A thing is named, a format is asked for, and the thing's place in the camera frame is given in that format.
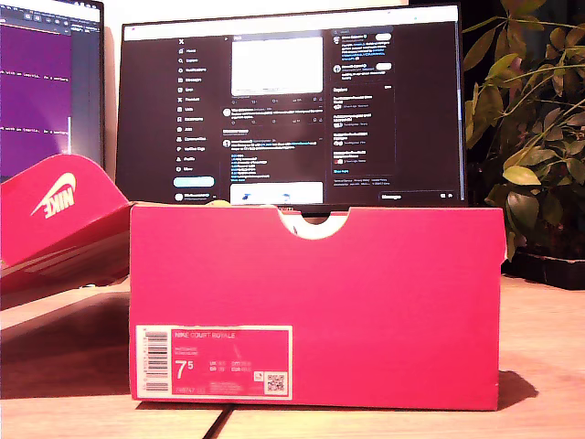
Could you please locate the black plant tray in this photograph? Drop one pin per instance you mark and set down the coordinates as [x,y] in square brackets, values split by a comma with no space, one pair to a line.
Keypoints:
[548,272]

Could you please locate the large black computer monitor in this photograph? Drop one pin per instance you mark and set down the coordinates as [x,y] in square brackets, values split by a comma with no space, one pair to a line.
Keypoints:
[283,114]

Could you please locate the red Nike shoebox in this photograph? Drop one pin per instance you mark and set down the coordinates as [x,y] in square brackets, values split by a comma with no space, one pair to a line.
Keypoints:
[365,297]

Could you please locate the green leafy houseplant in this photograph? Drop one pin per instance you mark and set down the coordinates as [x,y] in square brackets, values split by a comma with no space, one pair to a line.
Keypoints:
[530,137]

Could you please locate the monitor with purple terminal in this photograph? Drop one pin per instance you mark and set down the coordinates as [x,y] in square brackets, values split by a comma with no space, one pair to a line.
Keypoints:
[41,91]

